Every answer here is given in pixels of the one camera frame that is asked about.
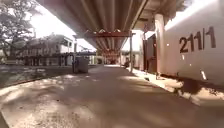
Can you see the thin grey pole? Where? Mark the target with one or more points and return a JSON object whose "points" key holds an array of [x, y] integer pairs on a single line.
{"points": [[131, 51]]}

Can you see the grey bin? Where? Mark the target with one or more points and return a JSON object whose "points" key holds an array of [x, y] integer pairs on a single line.
{"points": [[81, 64]]}

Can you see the grey concrete pavement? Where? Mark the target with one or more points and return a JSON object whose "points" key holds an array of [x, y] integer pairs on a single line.
{"points": [[103, 96]]}

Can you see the dark doorway gate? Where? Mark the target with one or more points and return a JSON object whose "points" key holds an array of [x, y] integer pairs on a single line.
{"points": [[150, 55]]}

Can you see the elevated concrete viaduct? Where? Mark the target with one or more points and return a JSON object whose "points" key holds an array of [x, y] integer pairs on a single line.
{"points": [[106, 20]]}

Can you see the white concrete pillar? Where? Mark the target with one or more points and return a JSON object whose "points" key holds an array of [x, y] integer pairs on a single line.
{"points": [[159, 43]]}

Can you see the pale multi-storey building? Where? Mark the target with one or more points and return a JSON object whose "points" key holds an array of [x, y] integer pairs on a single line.
{"points": [[50, 50]]}

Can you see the dark asphalt road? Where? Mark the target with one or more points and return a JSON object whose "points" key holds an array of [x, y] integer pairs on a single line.
{"points": [[23, 73]]}

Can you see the large tree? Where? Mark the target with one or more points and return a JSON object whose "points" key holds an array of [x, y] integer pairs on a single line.
{"points": [[13, 23]]}

